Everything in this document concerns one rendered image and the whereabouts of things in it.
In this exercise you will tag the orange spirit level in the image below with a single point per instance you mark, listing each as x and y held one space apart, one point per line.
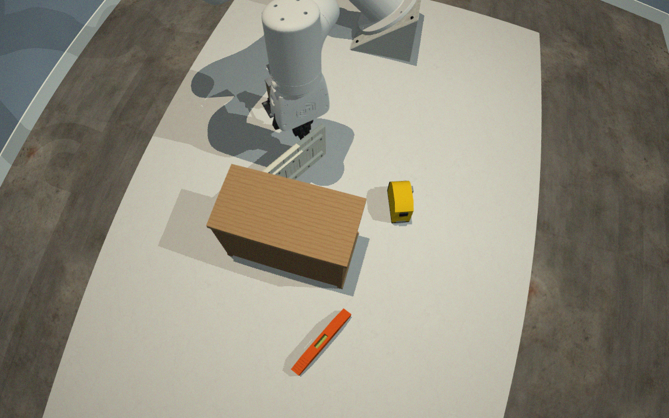
321 341

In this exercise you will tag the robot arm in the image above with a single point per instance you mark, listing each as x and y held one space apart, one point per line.
294 36

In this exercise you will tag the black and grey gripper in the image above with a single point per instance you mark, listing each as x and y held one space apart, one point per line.
297 112

